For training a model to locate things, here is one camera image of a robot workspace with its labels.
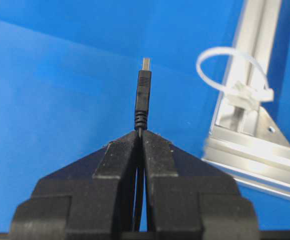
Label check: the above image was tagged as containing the square aluminium extrusion frame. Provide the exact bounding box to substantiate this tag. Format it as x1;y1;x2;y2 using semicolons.
201;0;290;200

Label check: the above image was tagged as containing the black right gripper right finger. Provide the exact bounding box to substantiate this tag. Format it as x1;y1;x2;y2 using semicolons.
142;130;259;233

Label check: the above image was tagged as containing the black USB cable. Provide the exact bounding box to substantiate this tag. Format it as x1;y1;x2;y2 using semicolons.
132;56;152;232

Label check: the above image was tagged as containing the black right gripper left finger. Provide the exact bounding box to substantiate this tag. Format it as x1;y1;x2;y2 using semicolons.
9;131;139;233

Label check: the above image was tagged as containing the white zip tie loop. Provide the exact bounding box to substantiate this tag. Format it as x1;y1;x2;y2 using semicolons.
196;46;274;112

